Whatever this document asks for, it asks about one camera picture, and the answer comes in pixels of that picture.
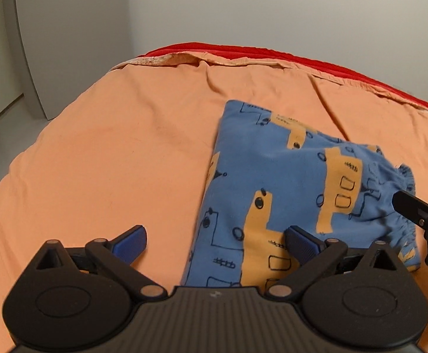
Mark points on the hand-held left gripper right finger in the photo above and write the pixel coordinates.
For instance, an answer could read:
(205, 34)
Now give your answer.
(304, 244)

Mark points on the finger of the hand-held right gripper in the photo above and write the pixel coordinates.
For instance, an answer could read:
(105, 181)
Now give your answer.
(411, 206)

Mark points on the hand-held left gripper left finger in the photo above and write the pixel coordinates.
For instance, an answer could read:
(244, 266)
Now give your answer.
(130, 244)

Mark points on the blue pants with yellow print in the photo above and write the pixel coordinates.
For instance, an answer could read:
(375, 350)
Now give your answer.
(273, 161)

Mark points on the orange duvet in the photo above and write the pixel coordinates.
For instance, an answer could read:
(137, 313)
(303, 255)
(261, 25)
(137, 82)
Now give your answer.
(107, 154)

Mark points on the white door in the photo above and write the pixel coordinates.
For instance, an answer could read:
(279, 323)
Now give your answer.
(78, 44)

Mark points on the red bed sheet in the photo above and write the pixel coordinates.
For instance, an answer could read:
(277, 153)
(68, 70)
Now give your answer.
(236, 49)

